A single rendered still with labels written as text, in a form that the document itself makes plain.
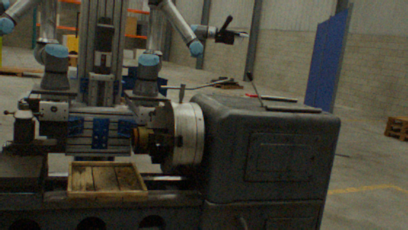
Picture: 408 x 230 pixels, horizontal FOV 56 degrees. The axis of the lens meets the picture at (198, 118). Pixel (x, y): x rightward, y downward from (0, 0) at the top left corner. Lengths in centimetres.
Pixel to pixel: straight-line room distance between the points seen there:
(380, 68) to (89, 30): 1155
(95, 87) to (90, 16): 40
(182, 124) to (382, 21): 1218
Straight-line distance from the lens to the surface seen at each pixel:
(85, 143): 221
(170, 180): 179
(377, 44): 1338
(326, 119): 173
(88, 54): 233
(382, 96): 1307
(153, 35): 233
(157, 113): 168
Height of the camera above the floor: 150
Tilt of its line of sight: 11 degrees down
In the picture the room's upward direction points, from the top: 7 degrees clockwise
